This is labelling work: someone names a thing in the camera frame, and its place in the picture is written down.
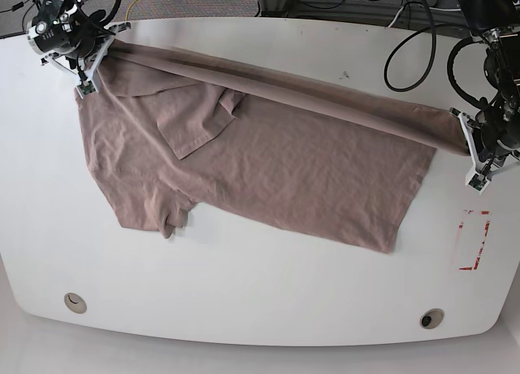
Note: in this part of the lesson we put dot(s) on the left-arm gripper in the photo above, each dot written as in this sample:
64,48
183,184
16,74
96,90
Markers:
488,156

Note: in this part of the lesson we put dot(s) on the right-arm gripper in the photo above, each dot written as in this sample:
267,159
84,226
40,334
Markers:
76,48

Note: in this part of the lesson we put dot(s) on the dusty pink T-shirt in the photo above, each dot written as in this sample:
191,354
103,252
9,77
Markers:
169,129

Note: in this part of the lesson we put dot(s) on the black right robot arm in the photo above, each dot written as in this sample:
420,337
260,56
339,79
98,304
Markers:
64,11

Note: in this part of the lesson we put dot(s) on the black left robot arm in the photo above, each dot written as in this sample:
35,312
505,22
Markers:
494,133

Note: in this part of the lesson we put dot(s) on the red tape marking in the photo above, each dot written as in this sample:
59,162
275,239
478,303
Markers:
471,236

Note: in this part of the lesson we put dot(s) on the right table grommet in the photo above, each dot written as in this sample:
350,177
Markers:
432,318

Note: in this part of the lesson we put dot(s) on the table grommet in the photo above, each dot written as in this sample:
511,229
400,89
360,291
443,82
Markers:
75,303
432,318

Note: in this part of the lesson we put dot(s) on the left table grommet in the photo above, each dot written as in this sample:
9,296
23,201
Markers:
75,303

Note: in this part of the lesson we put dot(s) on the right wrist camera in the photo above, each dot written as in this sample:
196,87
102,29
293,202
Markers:
85,88

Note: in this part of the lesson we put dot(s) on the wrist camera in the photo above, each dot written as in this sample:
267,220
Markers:
477,181
85,88

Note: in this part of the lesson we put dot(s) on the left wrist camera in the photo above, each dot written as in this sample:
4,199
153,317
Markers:
477,181

